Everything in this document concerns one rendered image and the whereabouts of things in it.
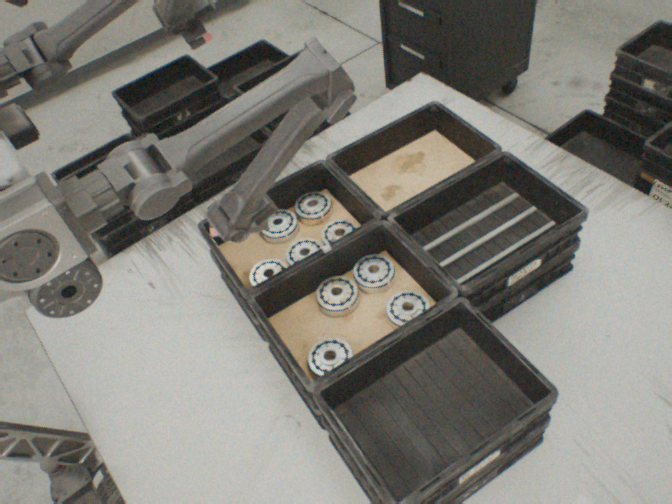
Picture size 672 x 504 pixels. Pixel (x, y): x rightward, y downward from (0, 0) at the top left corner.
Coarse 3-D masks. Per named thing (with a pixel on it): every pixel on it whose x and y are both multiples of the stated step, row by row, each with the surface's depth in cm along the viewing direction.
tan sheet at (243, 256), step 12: (324, 192) 177; (336, 204) 173; (336, 216) 170; (348, 216) 169; (300, 228) 169; (312, 228) 168; (252, 240) 168; (264, 240) 167; (228, 252) 166; (240, 252) 166; (252, 252) 165; (264, 252) 165; (276, 252) 164; (240, 264) 163; (252, 264) 162; (240, 276) 160
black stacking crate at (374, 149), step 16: (432, 112) 183; (400, 128) 179; (416, 128) 183; (432, 128) 187; (448, 128) 181; (464, 128) 174; (368, 144) 176; (384, 144) 180; (400, 144) 184; (464, 144) 178; (480, 144) 171; (336, 160) 173; (352, 160) 177; (368, 160) 180
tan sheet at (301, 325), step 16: (352, 272) 156; (400, 272) 154; (400, 288) 151; (416, 288) 150; (304, 304) 152; (368, 304) 149; (384, 304) 149; (432, 304) 147; (272, 320) 150; (288, 320) 149; (304, 320) 149; (320, 320) 148; (336, 320) 147; (352, 320) 147; (368, 320) 146; (384, 320) 146; (288, 336) 146; (304, 336) 146; (320, 336) 145; (336, 336) 144; (352, 336) 144; (368, 336) 143; (304, 352) 143; (304, 368) 140
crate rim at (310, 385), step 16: (384, 224) 152; (352, 240) 150; (400, 240) 148; (320, 256) 148; (416, 256) 144; (288, 272) 146; (432, 272) 140; (448, 288) 137; (256, 304) 141; (416, 320) 133; (272, 336) 135; (384, 336) 131; (288, 352) 132; (368, 352) 129; (336, 368) 128; (304, 384) 127
